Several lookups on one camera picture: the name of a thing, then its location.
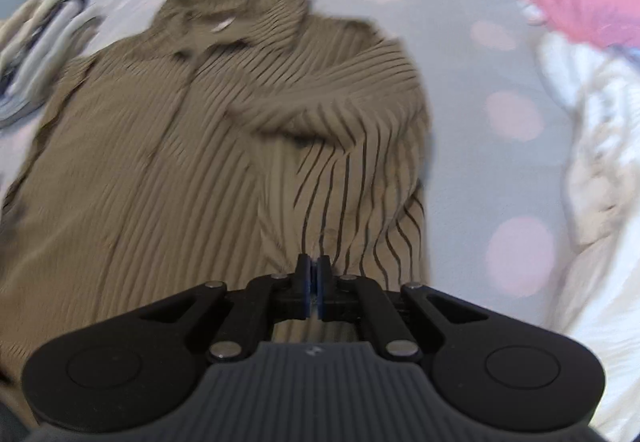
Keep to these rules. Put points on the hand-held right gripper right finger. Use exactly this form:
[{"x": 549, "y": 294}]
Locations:
[{"x": 324, "y": 289}]

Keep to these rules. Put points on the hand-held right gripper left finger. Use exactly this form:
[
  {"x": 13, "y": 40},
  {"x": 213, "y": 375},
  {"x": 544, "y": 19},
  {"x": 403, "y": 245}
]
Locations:
[{"x": 306, "y": 287}]

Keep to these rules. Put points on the brown striped shirt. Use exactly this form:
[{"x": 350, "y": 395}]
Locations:
[{"x": 175, "y": 171}]

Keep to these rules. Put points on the stack of folded clothes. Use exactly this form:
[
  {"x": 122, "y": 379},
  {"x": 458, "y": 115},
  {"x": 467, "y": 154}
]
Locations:
[{"x": 45, "y": 56}]

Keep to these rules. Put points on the white crumpled garment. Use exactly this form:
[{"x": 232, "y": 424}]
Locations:
[{"x": 610, "y": 171}]

